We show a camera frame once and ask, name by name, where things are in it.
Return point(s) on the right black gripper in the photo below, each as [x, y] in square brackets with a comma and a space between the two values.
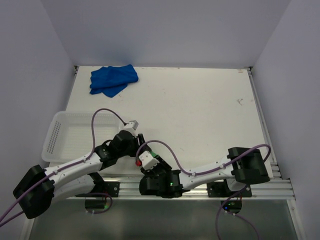
[162, 163]

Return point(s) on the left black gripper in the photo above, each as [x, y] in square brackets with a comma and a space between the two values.
[135, 140]

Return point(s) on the green microfiber towel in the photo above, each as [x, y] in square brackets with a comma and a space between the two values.
[153, 154]

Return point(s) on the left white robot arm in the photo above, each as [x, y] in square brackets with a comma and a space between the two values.
[41, 187]

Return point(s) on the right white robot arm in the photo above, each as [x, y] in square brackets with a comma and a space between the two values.
[236, 169]

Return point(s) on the blue microfiber towel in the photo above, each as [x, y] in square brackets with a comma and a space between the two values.
[111, 80]

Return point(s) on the clear plastic basket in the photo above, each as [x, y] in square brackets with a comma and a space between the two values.
[70, 135]

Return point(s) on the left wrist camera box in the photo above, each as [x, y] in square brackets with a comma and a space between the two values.
[131, 126]

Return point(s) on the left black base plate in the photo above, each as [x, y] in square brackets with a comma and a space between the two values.
[110, 188]

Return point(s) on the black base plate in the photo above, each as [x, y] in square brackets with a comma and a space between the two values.
[110, 188]
[219, 189]

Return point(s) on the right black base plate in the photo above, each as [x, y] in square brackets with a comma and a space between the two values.
[219, 189]

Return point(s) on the aluminium mounting rail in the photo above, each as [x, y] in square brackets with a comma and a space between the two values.
[275, 189]

